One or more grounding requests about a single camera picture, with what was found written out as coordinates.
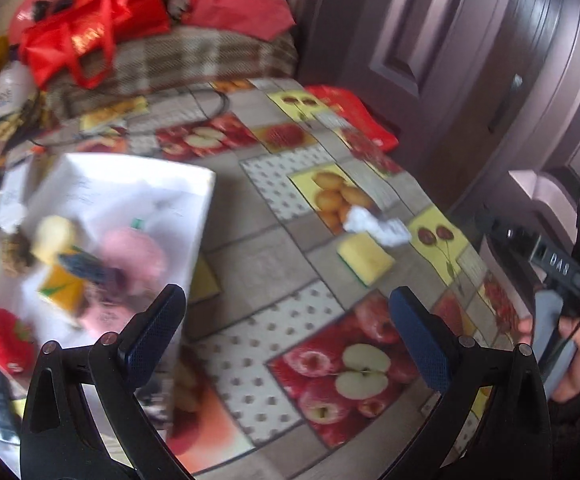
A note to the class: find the red plastic bag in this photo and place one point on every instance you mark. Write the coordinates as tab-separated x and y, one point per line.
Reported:
354	110
240	0

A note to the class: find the red tote bag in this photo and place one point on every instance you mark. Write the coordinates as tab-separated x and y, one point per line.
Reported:
105	10

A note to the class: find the white crumpled tissue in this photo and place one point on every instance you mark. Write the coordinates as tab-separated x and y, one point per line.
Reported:
374	225

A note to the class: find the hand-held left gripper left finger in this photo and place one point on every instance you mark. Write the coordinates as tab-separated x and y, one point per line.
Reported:
155	335

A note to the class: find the yellow sponge with green base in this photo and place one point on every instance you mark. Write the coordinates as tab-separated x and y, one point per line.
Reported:
364	257

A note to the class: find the fruit print tablecloth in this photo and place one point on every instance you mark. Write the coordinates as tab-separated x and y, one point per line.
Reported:
280	250

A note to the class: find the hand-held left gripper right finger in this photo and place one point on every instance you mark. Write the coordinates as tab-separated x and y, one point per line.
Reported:
419	340

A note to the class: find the plaid blanket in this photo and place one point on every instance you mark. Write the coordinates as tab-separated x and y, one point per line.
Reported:
195	60

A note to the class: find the pink plush toy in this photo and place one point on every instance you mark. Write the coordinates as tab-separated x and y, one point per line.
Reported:
135	255

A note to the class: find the yellow tissue pack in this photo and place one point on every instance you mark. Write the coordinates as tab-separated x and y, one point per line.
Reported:
62	287

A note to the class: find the red plush tomato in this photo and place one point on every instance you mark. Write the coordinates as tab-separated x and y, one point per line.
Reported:
5	335

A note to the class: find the white bottle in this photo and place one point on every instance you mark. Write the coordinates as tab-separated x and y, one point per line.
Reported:
12	85

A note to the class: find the pale pink soft pouch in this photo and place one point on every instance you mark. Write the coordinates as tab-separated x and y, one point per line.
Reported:
102	315

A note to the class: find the brown fuzzy scrunchie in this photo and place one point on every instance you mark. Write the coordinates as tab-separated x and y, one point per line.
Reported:
17	255

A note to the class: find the white power bank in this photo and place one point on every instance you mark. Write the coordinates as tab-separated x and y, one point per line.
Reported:
14	195

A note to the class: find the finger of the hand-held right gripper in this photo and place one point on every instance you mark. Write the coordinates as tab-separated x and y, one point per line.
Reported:
507	240

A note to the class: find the white cardboard box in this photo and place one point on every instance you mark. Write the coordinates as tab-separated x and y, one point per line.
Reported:
135	185

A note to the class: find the pale yellow sponge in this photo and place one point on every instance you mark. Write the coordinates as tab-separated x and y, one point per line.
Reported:
52	237

